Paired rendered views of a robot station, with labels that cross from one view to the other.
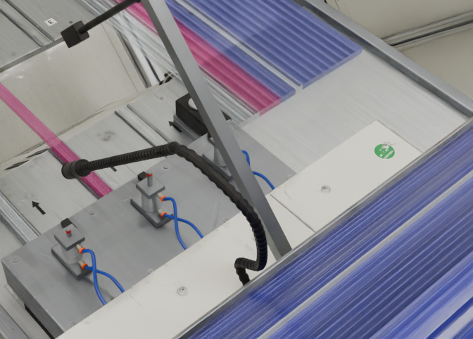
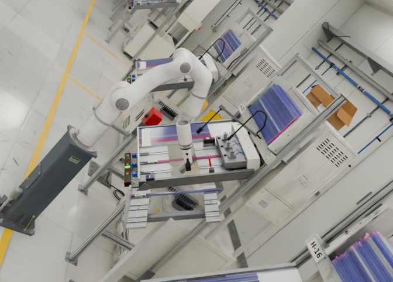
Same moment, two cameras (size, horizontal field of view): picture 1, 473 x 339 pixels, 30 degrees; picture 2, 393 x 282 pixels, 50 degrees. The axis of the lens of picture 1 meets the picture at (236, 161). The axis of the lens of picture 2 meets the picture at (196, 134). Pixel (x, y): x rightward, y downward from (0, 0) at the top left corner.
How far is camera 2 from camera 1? 226 cm
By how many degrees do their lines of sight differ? 44
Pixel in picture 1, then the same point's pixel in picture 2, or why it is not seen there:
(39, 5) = (155, 150)
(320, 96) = (212, 131)
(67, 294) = (238, 158)
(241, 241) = (244, 140)
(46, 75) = (97, 207)
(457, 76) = (170, 150)
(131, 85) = (110, 200)
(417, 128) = (228, 126)
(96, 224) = (226, 152)
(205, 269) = (246, 144)
